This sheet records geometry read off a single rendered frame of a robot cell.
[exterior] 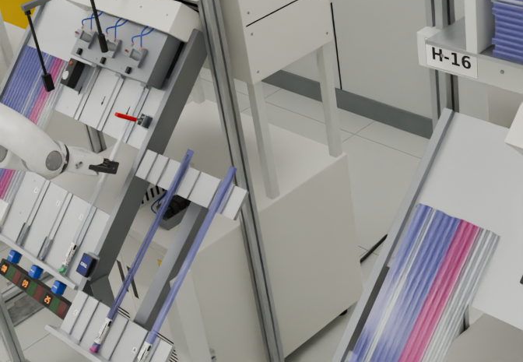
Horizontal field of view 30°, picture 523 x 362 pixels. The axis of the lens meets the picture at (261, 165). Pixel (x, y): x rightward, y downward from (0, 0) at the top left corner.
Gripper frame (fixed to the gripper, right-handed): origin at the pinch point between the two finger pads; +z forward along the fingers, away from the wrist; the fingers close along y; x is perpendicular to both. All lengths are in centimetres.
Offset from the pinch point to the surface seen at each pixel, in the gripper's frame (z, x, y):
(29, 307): 55, 75, 88
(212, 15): 6.5, -43.7, -14.0
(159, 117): 3.2, -16.2, -10.0
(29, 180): -0.9, 13.4, 29.6
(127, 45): 0.6, -30.3, 7.0
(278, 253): 63, 16, -10
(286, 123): 177, -11, 104
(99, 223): -1.0, 14.0, -4.1
